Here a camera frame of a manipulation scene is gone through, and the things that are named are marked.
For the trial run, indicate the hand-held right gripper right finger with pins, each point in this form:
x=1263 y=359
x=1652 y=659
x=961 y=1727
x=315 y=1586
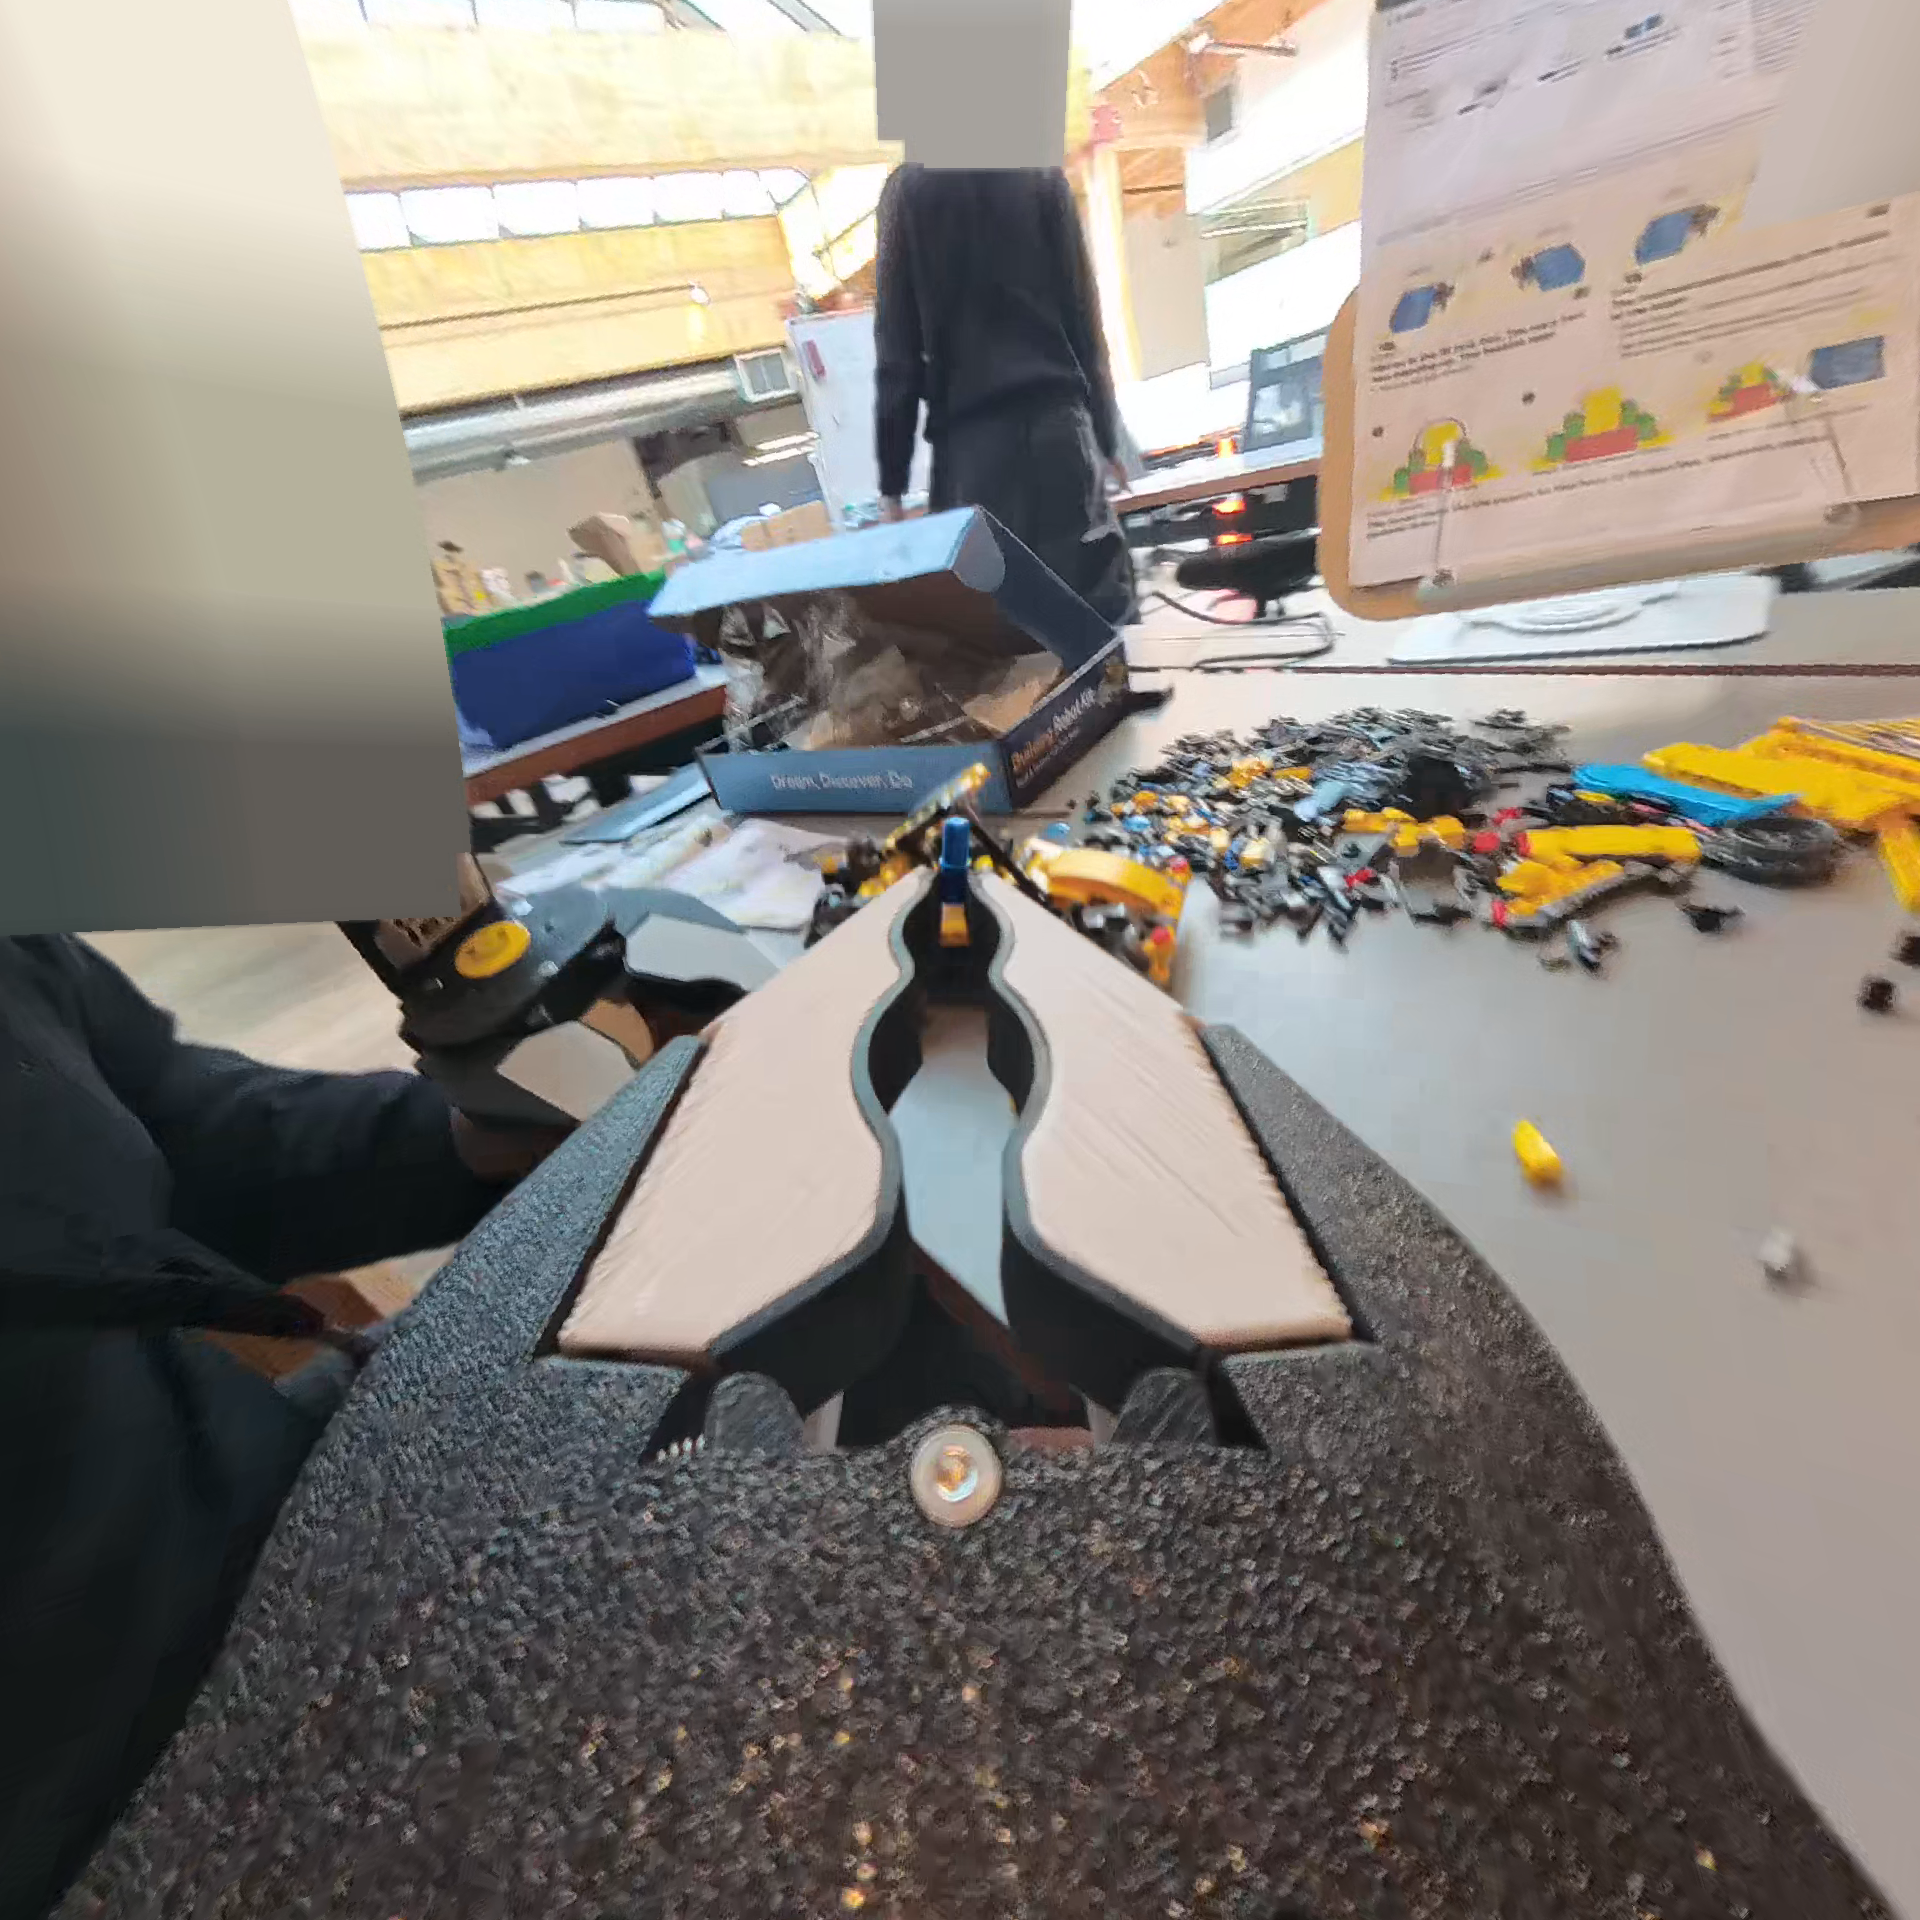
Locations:
x=1170 y=1184

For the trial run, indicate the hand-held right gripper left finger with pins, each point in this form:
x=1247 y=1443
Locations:
x=734 y=1184

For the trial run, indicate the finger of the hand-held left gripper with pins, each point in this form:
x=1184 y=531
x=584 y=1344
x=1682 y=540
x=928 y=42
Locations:
x=691 y=943
x=547 y=1073

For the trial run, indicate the blue pin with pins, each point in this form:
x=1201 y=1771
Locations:
x=954 y=857

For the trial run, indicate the yellow toy block vehicle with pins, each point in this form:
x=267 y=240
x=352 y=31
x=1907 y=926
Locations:
x=1096 y=886

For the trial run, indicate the pile of small dark pieces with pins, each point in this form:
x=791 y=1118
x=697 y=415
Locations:
x=1320 y=809

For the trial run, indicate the person's left forearm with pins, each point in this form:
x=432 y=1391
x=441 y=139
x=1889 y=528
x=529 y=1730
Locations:
x=225 y=1140

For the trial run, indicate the neighbouring desk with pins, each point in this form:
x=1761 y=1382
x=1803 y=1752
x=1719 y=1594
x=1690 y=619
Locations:
x=599 y=734

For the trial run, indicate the grey desk with wooden edge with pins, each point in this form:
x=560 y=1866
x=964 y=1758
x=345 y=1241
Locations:
x=1499 y=1201

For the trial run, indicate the instruction booklet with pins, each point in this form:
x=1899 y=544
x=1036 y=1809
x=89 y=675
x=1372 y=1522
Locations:
x=704 y=868

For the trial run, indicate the blue cardboard box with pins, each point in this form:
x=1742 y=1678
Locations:
x=902 y=780

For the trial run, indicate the blue and green storage bins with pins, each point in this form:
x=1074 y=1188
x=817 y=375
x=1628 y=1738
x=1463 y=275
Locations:
x=569 y=662

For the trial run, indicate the clear plastic bags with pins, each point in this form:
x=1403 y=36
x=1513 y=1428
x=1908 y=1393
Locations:
x=870 y=662

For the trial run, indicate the yellow wedge piece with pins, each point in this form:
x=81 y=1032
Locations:
x=1537 y=1152

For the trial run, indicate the whiteboard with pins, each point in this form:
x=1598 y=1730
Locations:
x=832 y=404

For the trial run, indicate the person's torso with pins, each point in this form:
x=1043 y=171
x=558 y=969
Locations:
x=120 y=1500

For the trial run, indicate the small grey connector piece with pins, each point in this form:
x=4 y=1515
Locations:
x=1779 y=1254

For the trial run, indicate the blue curved piece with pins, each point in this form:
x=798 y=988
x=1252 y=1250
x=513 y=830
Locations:
x=1664 y=792

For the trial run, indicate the group of yellow beams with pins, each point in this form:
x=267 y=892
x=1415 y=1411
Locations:
x=1800 y=763

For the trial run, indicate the wooden board with instruction sheet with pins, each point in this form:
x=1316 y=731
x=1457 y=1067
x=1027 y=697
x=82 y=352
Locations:
x=1620 y=330

